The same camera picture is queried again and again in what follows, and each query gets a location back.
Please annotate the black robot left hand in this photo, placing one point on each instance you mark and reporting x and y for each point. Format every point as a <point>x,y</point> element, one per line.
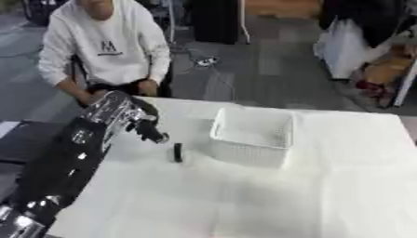
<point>146,124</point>

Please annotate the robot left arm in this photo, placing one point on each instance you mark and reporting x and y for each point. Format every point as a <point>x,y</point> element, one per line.
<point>59,167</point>

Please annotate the small black rectangular object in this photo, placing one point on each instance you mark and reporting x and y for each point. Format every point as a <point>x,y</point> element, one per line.
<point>177,152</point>

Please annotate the black chair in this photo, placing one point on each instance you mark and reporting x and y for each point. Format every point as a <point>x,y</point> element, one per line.
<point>163,82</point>

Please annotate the white power strip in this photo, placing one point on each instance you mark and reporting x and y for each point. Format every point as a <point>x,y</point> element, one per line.
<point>206,61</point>

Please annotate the person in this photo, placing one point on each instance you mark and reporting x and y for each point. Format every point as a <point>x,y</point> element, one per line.
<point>106,46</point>

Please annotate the white perforated plastic basket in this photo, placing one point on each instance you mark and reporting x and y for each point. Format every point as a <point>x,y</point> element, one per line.
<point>252,136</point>

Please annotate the black standing panel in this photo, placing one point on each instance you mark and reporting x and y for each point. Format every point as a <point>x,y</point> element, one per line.
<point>214,20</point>

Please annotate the black hanging garment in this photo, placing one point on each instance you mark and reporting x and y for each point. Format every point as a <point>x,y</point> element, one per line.
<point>374,18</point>

